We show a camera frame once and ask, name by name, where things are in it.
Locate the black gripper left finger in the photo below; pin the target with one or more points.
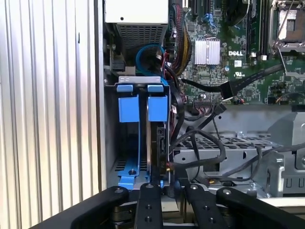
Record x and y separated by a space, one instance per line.
147 210

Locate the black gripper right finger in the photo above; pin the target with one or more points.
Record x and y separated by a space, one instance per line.
207 214

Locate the hard disk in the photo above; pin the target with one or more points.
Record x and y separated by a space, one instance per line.
157 109

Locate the empty blue disk carrier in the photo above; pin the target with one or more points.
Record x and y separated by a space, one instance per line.
128 109

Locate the black RAM slot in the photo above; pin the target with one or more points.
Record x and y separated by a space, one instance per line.
261 28
249 28
266 28
254 28

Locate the metal drive cage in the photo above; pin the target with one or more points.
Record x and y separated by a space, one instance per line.
202 155

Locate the open black PC case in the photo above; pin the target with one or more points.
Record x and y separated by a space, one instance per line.
98 119

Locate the green motherboard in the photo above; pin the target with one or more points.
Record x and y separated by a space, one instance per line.
259 97

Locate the silver finned heatsink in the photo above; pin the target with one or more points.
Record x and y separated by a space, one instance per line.
207 51

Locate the metal socket cover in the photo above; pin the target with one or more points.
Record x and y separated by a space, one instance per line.
282 60

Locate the silver power supply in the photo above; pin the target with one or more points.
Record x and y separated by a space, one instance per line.
135 12

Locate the CPU socket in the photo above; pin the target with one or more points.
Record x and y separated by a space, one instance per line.
289 26

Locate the thin metal locking lever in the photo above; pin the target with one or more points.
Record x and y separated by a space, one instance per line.
284 22

